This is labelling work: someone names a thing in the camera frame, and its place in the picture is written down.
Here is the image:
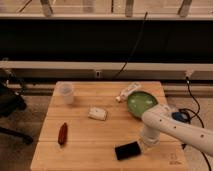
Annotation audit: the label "black rectangular eraser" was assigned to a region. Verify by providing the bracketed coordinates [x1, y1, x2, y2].
[115, 141, 141, 160]

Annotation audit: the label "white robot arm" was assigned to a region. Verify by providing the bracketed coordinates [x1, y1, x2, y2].
[141, 104, 213, 157]

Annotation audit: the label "green bowl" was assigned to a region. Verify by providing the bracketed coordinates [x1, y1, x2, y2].
[127, 91, 158, 119]

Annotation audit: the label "clear plastic cup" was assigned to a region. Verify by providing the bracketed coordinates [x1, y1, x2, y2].
[58, 83, 74, 104]

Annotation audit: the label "red chili pepper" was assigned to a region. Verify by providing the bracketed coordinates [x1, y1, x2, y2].
[58, 123, 68, 145]

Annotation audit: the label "blue electronic box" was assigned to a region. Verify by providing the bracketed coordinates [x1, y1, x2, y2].
[172, 112, 187, 123]

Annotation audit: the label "black office chair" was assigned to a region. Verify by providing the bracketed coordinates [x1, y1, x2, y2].
[0, 68, 33, 144]

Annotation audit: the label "white wall outlet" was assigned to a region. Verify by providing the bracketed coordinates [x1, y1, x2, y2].
[95, 71, 101, 78]

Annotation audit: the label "black hanging cable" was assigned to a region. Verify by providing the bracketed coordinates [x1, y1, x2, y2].
[113, 10, 150, 80]

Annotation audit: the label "black floor cable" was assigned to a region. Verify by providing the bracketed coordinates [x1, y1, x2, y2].
[178, 76, 213, 171]

